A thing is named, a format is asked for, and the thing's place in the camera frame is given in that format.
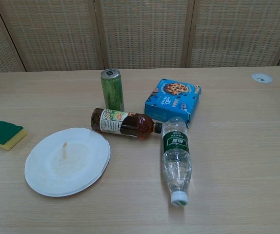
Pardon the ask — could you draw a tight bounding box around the green yellow sponge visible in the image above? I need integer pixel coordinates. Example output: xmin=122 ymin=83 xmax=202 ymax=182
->
xmin=0 ymin=119 xmax=29 ymax=152

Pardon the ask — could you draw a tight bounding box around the white round plate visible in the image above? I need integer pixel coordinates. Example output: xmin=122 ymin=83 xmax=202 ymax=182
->
xmin=24 ymin=127 xmax=112 ymax=197

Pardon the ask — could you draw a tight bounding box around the brown tea bottle with label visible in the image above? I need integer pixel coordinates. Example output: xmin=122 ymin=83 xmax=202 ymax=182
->
xmin=90 ymin=108 xmax=163 ymax=141

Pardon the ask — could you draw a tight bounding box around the blue cookie box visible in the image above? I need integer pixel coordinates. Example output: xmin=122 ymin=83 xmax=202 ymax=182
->
xmin=144 ymin=78 xmax=202 ymax=129

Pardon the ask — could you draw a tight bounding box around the green drink can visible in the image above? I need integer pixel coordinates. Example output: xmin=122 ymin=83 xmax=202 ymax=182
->
xmin=100 ymin=68 xmax=125 ymax=112

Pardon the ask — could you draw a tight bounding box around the clear water bottle green label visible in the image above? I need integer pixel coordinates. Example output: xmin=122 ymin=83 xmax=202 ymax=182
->
xmin=161 ymin=116 xmax=192 ymax=207

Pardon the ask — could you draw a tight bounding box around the white table cable grommet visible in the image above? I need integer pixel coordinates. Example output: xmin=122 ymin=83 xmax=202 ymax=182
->
xmin=251 ymin=73 xmax=273 ymax=84

